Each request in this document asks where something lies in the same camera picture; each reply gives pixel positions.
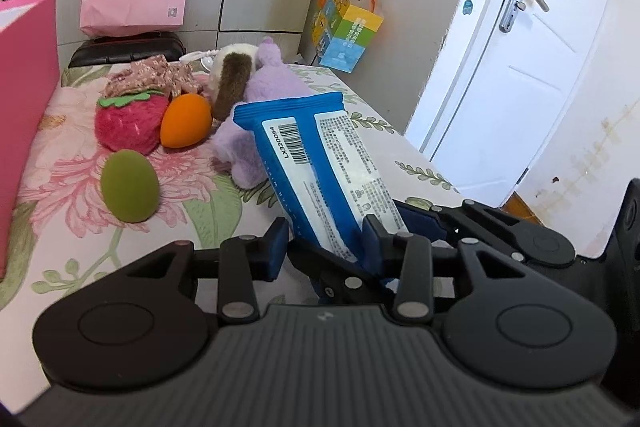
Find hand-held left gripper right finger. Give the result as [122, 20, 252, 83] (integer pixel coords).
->
[364, 214, 543, 325]

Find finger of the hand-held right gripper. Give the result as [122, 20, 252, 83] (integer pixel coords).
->
[395, 198, 526, 258]
[287, 239, 401, 305]

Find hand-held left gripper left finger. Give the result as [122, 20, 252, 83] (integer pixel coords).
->
[125, 217, 291, 325]

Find blue and white packet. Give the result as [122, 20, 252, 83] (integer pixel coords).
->
[232, 92, 408, 263]

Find white plush with brown ears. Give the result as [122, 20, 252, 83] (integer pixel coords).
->
[206, 44, 261, 122]

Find pink storage box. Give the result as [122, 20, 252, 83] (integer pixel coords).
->
[0, 0, 62, 280]

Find white door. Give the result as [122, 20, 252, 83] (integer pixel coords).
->
[405, 0, 626, 208]

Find orange egg sponge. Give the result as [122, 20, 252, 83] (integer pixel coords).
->
[160, 93, 213, 149]

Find green egg sponge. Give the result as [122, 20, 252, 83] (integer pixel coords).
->
[101, 149, 160, 224]

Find purple plush toy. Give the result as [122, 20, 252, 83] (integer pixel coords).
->
[209, 36, 313, 188]

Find colourful gift bag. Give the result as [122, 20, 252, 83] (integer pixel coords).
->
[311, 0, 385, 74]

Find red strawberry plush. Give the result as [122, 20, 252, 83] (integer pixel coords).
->
[95, 89, 171, 156]

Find floral bed sheet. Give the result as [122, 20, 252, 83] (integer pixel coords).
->
[0, 63, 463, 415]

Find floral fabric scrunchie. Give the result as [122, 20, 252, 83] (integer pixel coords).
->
[102, 56, 206, 100]

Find black suitcase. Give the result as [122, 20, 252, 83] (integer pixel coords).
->
[67, 32, 186, 68]

